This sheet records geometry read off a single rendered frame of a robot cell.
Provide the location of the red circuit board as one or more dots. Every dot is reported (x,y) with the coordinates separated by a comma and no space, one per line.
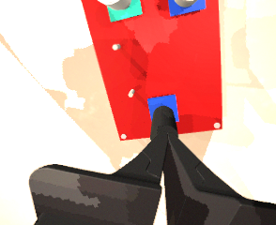
(160,61)

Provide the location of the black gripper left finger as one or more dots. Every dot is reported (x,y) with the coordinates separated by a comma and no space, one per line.
(128,196)

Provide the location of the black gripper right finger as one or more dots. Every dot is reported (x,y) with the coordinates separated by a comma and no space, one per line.
(195,195)

